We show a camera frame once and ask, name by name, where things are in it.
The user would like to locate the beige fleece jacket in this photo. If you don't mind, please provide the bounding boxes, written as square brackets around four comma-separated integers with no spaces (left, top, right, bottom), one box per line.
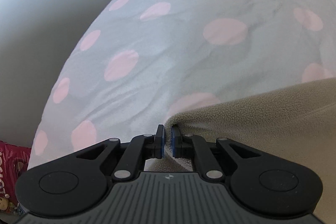
[150,79,335,223]

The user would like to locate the red printed bag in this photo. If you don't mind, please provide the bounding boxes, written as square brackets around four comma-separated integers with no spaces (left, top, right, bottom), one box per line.
[0,141,31,215]

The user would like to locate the grey pink-dotted bed sheet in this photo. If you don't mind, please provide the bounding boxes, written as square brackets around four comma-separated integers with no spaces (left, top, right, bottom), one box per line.
[29,0,335,168]

